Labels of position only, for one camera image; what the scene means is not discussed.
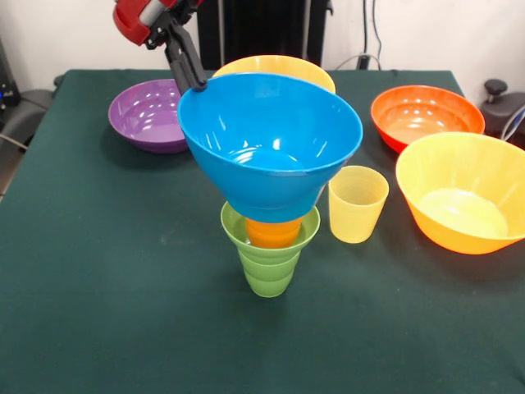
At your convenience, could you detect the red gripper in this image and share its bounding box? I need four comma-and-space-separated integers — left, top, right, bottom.
112, 0, 208, 97

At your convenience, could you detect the round blue plastic bowl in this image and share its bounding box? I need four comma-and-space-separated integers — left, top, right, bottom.
176, 72, 364, 214

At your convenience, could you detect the shallow translucent blue bowl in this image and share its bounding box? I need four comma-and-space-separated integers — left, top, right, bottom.
223, 172, 334, 224

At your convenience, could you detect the green plastic bowl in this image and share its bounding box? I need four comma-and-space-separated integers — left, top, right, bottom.
220, 199, 322, 262

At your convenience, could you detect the orange plastic cup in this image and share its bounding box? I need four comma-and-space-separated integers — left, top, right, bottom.
245, 217, 304, 249

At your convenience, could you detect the green plastic cup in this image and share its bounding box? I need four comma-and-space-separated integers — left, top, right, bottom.
241, 250, 303, 298

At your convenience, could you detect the purple plastic bowl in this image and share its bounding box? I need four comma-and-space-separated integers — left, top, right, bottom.
107, 79, 194, 155

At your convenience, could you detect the large orange plastic bowl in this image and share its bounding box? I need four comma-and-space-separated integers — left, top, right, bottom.
212, 55, 336, 95
395, 131, 525, 255

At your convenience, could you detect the black office chair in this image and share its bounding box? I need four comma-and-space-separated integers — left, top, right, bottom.
0, 73, 66, 198

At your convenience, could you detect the black computer case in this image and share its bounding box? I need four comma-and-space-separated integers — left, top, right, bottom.
0, 39, 21, 128

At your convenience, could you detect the yellow plastic cup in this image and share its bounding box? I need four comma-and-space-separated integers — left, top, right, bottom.
327, 165, 390, 245

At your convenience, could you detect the red plastic bowl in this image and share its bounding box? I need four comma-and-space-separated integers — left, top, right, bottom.
370, 85, 486, 155

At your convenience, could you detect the dark green tablecloth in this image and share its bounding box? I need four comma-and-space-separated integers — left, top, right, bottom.
0, 68, 525, 394

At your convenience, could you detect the black chair with knob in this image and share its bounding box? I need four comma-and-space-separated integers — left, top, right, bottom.
480, 79, 525, 149

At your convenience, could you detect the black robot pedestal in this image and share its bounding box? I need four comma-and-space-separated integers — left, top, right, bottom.
195, 0, 334, 71

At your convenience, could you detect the black wall cable with plug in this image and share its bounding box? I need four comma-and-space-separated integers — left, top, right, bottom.
357, 0, 371, 70

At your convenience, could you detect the thin black wall cable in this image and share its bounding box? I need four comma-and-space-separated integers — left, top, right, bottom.
371, 0, 384, 57

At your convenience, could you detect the white blue cable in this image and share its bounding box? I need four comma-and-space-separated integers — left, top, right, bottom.
500, 104, 525, 141

